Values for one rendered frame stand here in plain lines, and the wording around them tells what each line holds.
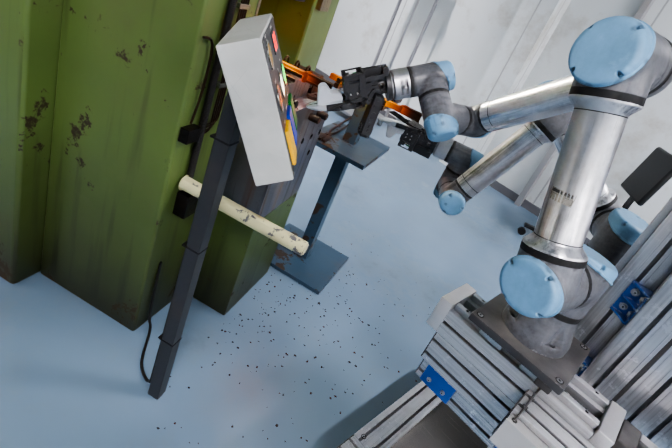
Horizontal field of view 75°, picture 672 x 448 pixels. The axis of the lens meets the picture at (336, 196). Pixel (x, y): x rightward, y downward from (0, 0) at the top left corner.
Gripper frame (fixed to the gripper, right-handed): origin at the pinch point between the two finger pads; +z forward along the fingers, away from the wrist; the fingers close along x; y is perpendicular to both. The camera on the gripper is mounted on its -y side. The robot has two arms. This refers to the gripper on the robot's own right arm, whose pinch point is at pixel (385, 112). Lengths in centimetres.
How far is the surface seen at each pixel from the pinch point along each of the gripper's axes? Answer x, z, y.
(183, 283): -60, 22, 51
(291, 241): -39, 4, 37
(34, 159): -49, 89, 49
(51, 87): -46, 89, 25
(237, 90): -74, 15, -10
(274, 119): -71, 8, -7
